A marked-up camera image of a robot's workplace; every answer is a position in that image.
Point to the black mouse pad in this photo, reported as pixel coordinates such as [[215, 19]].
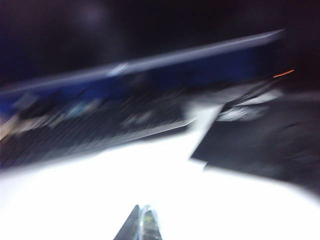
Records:
[[262, 150]]

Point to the black computer keyboard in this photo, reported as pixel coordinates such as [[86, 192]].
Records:
[[100, 130]]

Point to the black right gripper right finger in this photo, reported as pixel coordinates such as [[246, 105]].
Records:
[[150, 225]]

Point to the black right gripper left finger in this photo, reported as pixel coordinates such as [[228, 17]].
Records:
[[132, 227]]

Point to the blue cubicle partition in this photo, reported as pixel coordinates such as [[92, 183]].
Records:
[[225, 65]]

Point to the black monitor with silver bezel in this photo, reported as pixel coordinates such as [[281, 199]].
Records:
[[200, 50]]

